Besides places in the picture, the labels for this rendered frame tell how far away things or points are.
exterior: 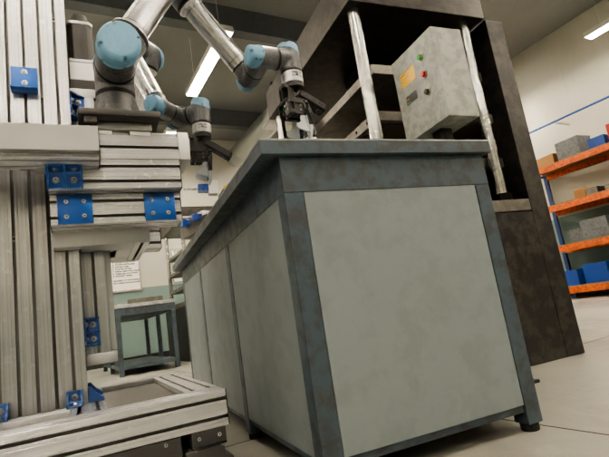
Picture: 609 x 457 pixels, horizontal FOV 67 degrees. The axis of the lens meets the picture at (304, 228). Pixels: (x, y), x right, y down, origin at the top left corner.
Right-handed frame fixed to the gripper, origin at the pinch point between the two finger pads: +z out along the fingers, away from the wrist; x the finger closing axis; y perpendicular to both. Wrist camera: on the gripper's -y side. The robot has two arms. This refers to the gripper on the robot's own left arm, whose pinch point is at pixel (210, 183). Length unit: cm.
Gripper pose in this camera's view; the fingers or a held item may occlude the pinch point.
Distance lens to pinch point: 187.9
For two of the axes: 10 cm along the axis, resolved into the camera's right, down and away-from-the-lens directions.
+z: 0.9, 9.8, -1.5
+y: -9.6, 0.4, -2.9
